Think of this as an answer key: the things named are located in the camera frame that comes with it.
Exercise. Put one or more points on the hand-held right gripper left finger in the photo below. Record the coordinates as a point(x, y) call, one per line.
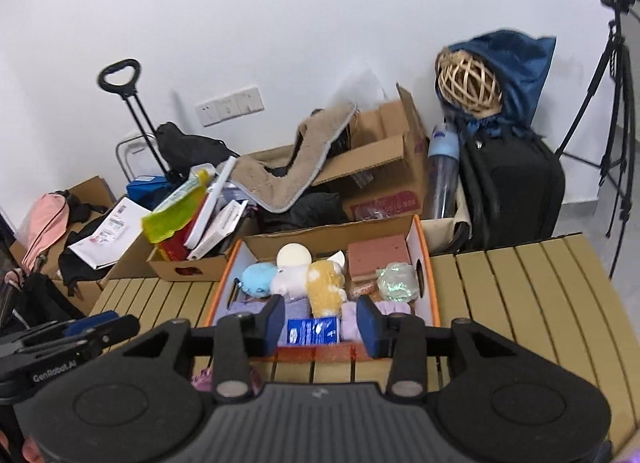
point(274, 323)

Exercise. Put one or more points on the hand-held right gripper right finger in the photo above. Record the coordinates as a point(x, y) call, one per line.
point(367, 325)

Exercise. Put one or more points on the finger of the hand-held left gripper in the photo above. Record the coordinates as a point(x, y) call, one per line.
point(122, 327)
point(92, 322)

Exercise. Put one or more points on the purple cloth pouch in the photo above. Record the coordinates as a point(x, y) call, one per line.
point(299, 310)

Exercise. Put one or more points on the blue tissue packet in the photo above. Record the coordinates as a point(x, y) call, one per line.
point(312, 330)

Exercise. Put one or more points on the blue plush toy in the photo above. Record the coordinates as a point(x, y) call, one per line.
point(259, 280)

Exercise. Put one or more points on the white and yellow plush toy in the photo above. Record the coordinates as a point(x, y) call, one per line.
point(325, 288)

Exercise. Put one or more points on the white round sponge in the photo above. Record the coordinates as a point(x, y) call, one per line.
point(294, 255)

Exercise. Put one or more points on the pink rectangular sponge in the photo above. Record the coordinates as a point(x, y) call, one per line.
point(377, 255)

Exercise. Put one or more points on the red cardboard box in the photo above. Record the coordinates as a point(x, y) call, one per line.
point(425, 268)

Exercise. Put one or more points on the person's left hand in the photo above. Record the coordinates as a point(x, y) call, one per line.
point(34, 453)

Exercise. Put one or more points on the black backpack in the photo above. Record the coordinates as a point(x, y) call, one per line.
point(40, 300)

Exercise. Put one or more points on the plain cardboard box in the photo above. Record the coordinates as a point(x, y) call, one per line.
point(125, 268)

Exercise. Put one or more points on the black clothing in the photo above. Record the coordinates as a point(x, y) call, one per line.
point(85, 255)

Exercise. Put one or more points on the brown cardboard box with cutout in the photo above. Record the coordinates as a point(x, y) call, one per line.
point(200, 270)

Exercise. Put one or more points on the pink satin bow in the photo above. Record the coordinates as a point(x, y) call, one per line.
point(202, 383)

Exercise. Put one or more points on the white labelled paper box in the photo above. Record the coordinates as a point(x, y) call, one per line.
point(112, 230)

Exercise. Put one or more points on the pink hat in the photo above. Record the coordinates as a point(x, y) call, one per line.
point(45, 228)

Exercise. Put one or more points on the stack of white flat boxes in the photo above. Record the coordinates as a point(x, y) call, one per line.
point(220, 223)

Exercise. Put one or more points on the dark cloth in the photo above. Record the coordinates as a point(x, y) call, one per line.
point(305, 210)

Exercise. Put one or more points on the yellow green snack bag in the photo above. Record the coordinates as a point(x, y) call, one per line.
point(170, 213)

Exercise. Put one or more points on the beige canvas bag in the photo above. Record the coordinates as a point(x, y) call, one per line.
point(460, 230)

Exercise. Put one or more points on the blue box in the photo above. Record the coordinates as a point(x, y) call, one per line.
point(147, 190)

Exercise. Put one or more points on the large open cardboard box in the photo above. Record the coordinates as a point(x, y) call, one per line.
point(380, 168)

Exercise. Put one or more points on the beige fleece cloth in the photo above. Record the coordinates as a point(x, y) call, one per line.
point(300, 163)

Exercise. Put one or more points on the blue water bottle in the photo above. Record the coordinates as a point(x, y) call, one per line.
point(442, 168)

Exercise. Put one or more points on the black trolley bag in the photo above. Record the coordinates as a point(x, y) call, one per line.
point(192, 150)

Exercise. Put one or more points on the black suitcase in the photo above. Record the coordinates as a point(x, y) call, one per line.
point(520, 193)

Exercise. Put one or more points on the woven rattan ball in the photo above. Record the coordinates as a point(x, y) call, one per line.
point(470, 80)

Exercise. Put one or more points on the blue velvet bag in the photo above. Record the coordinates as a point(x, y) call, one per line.
point(525, 73)

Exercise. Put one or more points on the black tripod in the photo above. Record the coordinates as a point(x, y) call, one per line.
point(617, 93)

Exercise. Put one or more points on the white wall socket panel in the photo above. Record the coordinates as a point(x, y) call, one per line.
point(230, 105)

